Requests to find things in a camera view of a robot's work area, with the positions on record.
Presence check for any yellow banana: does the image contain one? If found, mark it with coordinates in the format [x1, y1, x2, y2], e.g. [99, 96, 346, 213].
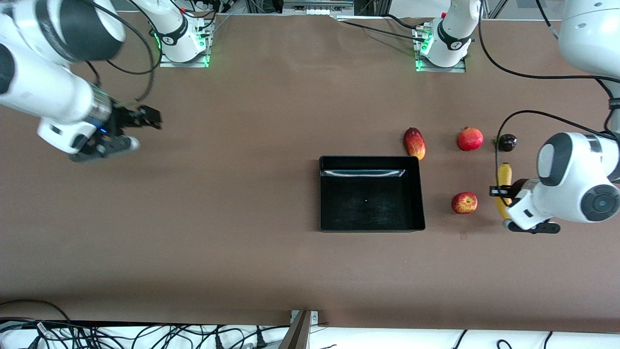
[495, 162, 514, 220]

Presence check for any red yellow apple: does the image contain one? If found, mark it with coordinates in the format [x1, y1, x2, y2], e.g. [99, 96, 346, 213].
[451, 192, 478, 215]

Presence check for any black plastic box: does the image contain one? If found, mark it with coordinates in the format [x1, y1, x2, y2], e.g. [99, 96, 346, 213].
[319, 155, 426, 233]

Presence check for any dark purple mangosteen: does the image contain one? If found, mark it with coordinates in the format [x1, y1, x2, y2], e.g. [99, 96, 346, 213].
[493, 134, 518, 153]

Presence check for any red pomegranate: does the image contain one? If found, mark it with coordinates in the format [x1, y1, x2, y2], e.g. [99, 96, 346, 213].
[458, 127, 484, 152]

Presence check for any red yellow mango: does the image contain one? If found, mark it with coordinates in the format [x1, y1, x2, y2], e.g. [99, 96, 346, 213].
[403, 127, 427, 161]

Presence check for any grey power strip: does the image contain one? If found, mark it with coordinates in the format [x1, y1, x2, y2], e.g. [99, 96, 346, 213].
[282, 0, 355, 16]

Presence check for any dark grey metal beam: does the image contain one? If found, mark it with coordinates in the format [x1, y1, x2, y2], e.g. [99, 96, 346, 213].
[279, 310, 311, 349]

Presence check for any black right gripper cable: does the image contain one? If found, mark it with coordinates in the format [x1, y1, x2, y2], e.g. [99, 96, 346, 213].
[135, 72, 156, 105]

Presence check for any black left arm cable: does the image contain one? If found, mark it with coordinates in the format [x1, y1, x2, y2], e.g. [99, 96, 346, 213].
[479, 0, 620, 195]

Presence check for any long black right arm cable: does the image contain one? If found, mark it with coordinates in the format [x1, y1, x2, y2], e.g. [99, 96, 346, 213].
[97, 0, 162, 76]

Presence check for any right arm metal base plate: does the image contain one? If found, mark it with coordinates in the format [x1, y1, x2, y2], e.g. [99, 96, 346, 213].
[159, 29, 211, 68]

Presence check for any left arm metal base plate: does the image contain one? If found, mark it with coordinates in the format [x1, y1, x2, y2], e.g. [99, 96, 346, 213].
[415, 29, 467, 73]

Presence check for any black arched floor cable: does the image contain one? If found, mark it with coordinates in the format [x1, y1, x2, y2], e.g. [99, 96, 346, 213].
[0, 299, 73, 324]

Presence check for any black cable on table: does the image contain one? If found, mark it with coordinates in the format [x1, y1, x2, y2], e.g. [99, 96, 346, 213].
[345, 20, 428, 42]
[385, 14, 432, 31]

